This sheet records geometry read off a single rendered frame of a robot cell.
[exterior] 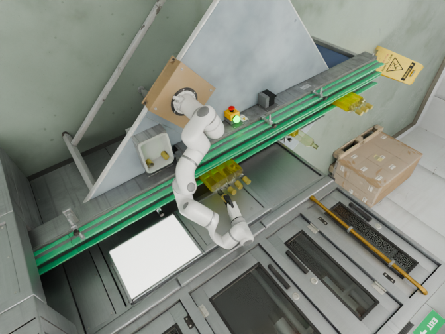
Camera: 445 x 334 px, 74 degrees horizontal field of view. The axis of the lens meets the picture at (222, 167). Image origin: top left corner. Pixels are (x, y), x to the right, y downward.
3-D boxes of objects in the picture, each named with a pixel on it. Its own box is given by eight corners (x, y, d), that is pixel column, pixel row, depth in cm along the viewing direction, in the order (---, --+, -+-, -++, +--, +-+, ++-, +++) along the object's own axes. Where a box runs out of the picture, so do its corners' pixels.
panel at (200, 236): (106, 254, 163) (131, 305, 143) (105, 251, 161) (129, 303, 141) (236, 177, 196) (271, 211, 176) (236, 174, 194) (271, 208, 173)
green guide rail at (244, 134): (187, 159, 171) (194, 166, 166) (187, 158, 171) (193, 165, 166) (375, 61, 235) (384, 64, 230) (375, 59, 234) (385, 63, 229)
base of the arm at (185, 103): (165, 109, 148) (180, 123, 139) (175, 85, 144) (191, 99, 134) (188, 114, 159) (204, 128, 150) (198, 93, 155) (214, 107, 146)
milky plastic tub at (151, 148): (142, 166, 172) (148, 175, 166) (130, 136, 155) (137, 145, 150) (167, 153, 178) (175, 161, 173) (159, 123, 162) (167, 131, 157)
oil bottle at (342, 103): (327, 101, 228) (358, 118, 211) (328, 95, 223) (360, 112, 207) (332, 99, 230) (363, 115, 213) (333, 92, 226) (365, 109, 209)
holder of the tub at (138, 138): (144, 171, 176) (149, 179, 171) (130, 136, 156) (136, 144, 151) (169, 158, 182) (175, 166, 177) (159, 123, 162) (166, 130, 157)
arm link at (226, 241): (212, 207, 139) (246, 226, 147) (196, 223, 143) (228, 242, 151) (213, 219, 132) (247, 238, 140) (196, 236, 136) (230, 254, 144)
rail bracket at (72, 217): (69, 217, 158) (81, 248, 145) (53, 198, 146) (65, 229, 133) (77, 213, 160) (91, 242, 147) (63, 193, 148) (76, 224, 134)
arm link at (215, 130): (198, 128, 148) (216, 146, 138) (185, 112, 137) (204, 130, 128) (212, 116, 148) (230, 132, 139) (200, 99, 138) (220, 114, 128)
